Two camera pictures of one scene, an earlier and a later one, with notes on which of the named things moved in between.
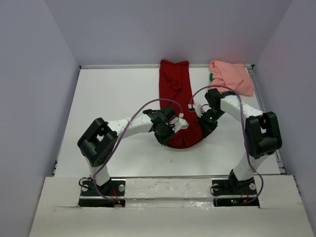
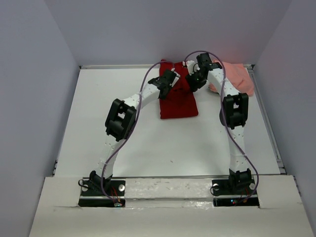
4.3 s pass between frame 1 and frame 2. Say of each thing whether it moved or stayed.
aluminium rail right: stayed
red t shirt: moved
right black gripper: moved
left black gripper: moved
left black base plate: stayed
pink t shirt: stayed
